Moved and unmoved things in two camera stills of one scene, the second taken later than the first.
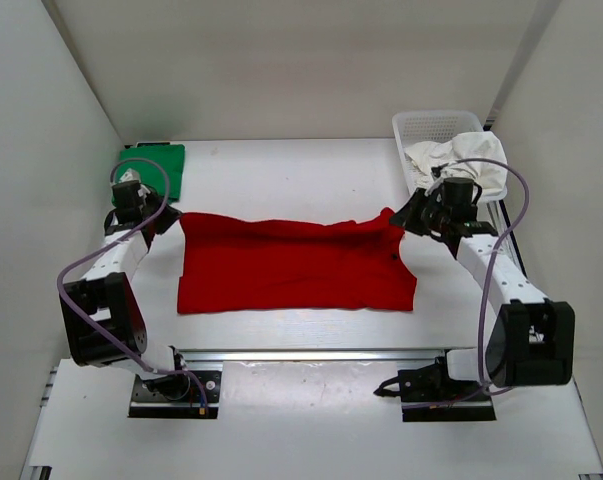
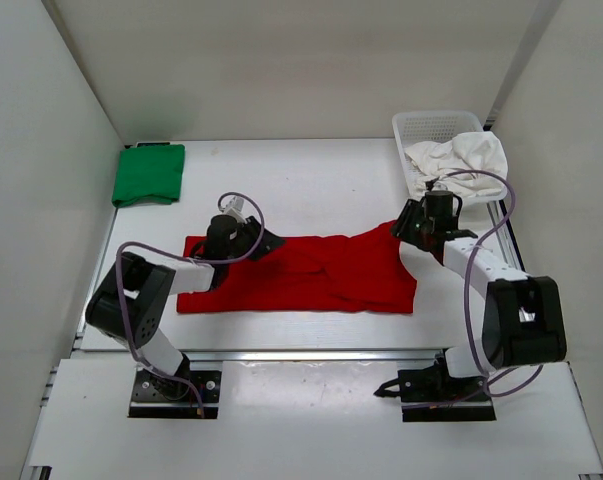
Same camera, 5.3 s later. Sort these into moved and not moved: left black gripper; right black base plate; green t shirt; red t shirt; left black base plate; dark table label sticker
Moved: left black gripper; red t shirt
Not moved: dark table label sticker; green t shirt; left black base plate; right black base plate
